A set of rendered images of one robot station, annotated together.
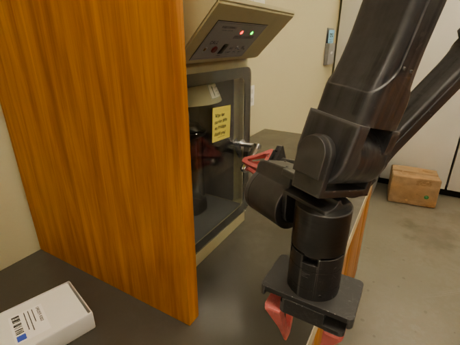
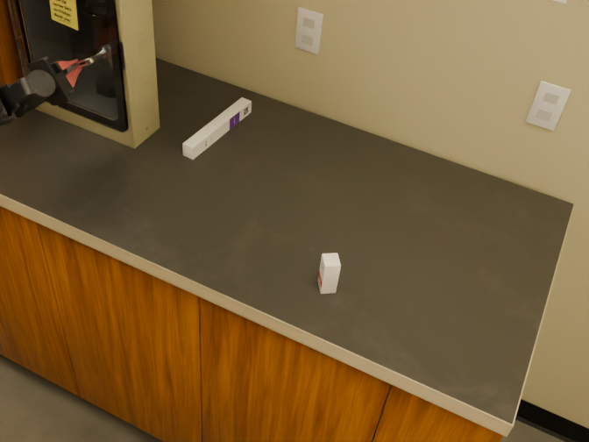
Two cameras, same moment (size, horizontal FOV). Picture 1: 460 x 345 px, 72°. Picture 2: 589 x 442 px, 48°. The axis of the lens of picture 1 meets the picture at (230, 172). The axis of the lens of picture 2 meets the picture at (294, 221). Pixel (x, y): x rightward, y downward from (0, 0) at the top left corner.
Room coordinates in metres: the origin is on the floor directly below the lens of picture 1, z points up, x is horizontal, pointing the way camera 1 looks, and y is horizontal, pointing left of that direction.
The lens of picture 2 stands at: (1.07, -1.41, 1.99)
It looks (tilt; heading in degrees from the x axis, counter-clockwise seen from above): 43 degrees down; 82
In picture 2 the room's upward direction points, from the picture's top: 7 degrees clockwise
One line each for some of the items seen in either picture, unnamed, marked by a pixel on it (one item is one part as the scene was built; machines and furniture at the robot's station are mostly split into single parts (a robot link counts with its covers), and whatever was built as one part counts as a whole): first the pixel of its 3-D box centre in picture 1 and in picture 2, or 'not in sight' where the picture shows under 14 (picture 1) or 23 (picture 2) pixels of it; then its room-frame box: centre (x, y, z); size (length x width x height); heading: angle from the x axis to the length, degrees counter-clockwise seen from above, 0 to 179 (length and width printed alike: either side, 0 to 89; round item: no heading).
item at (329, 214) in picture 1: (316, 220); not in sight; (0.29, -0.09, 1.27); 0.07 x 0.06 x 0.07; 33
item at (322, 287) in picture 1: (314, 270); not in sight; (0.29, -0.09, 1.21); 0.10 x 0.07 x 0.07; 60
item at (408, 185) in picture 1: (412, 185); not in sight; (2.81, -1.79, 0.14); 0.41 x 0.33 x 0.29; 66
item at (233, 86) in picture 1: (218, 159); (67, 42); (0.70, 0.03, 1.19); 0.30 x 0.01 x 0.40; 149
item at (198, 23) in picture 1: (237, 33); not in sight; (0.67, -0.01, 1.46); 0.32 x 0.12 x 0.10; 150
